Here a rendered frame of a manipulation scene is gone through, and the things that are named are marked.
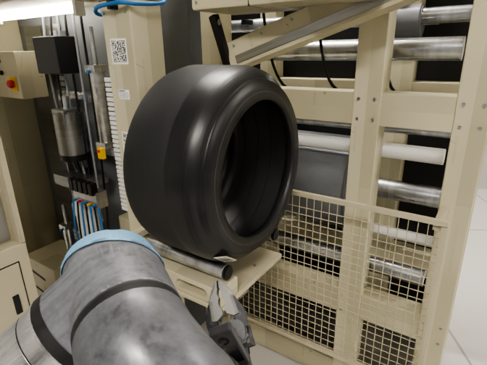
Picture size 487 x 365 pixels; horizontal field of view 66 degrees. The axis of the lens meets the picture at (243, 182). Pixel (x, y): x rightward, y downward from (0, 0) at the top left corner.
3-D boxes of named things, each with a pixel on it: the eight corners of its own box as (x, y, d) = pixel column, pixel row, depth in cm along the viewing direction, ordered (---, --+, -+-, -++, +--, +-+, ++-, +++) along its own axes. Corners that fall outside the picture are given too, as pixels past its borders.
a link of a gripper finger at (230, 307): (222, 285, 91) (232, 324, 86) (215, 279, 86) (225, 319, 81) (234, 281, 91) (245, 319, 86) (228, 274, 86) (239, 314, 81)
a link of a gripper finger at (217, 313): (211, 290, 91) (219, 328, 87) (203, 284, 86) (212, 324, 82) (222, 285, 91) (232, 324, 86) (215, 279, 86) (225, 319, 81)
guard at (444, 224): (222, 308, 186) (216, 174, 162) (224, 306, 187) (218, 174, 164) (417, 394, 138) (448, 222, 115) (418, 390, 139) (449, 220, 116)
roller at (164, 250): (149, 233, 128) (151, 244, 130) (139, 239, 124) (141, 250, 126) (232, 262, 109) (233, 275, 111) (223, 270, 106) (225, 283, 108)
